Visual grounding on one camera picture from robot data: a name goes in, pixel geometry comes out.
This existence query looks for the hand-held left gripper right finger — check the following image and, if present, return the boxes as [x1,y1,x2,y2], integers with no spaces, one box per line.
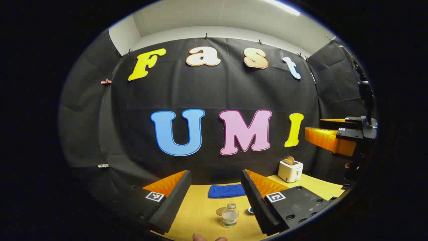
[241,169,338,236]

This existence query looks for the clear plastic water bottle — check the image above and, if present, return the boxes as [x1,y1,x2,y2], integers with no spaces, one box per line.
[222,203,239,228]

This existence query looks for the black backdrop cloth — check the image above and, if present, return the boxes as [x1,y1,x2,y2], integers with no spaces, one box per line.
[59,28,371,208]

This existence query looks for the blue towel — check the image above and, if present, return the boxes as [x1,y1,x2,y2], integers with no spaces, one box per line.
[208,184,247,199]

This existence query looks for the white toaster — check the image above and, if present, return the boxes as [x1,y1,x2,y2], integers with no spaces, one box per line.
[278,160,304,183]

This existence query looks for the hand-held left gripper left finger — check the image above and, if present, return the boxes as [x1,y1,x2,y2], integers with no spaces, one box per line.
[110,170,192,235]

